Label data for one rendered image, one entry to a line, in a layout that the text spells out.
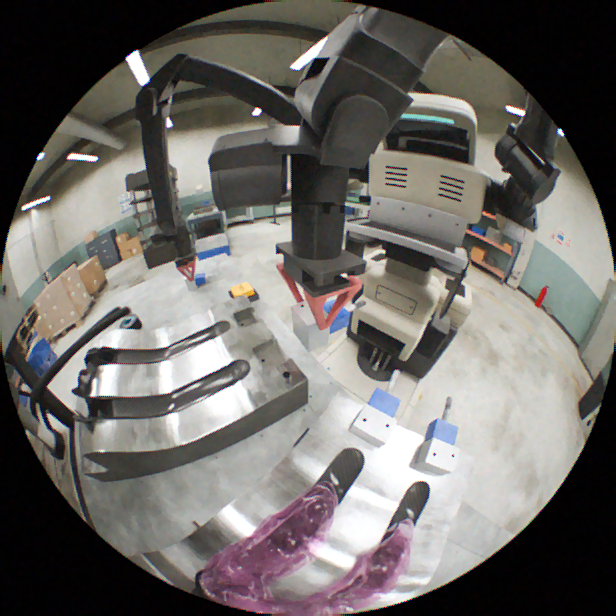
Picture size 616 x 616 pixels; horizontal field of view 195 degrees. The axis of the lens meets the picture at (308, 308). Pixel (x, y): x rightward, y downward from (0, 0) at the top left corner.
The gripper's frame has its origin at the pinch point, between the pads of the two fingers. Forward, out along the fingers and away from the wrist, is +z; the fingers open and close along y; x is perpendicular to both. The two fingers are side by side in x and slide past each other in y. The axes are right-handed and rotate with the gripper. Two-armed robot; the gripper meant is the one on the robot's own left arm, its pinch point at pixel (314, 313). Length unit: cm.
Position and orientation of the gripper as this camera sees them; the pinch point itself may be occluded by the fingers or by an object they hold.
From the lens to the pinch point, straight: 25.3
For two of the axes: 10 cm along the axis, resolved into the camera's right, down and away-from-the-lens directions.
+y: 5.1, 5.3, -6.8
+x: 8.6, -3.0, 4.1
